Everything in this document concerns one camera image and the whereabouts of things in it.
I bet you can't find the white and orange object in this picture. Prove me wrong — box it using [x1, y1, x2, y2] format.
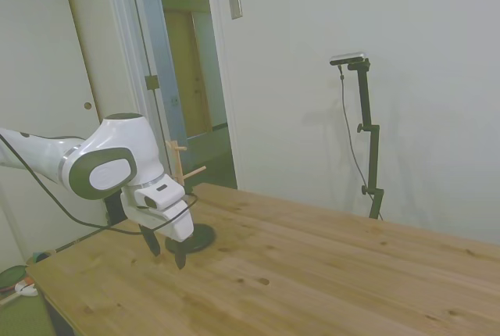
[14, 277, 40, 298]

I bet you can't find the long dark rod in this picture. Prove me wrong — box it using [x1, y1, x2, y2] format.
[52, 230, 109, 254]

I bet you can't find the grey blue open door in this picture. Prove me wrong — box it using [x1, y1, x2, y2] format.
[127, 0, 208, 175]

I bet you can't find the black camera stand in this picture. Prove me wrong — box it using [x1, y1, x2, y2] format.
[346, 58, 385, 220]
[337, 64, 384, 222]

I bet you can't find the black bin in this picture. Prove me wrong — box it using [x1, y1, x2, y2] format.
[105, 193, 128, 226]

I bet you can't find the brown wooden door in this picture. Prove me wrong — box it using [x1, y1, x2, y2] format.
[163, 9, 214, 138]

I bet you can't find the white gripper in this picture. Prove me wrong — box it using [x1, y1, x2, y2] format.
[120, 189, 195, 271]

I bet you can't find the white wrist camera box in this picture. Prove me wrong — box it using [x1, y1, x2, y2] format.
[134, 183, 185, 212]

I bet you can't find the green round disc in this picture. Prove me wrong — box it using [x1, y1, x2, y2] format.
[0, 265, 28, 289]

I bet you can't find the white closet door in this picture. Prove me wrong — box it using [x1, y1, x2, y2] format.
[0, 0, 107, 259]

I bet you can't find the grey exterior camera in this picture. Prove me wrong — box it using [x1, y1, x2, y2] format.
[330, 51, 370, 66]

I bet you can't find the light wooden stick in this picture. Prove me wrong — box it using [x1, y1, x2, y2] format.
[0, 291, 20, 308]

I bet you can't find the white door frame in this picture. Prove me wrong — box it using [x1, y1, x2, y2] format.
[103, 0, 240, 191]

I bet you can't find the teal and tan item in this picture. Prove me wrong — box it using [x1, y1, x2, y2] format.
[26, 249, 54, 265]

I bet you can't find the wooden mug tree black base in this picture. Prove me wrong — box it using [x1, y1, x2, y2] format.
[165, 139, 218, 255]

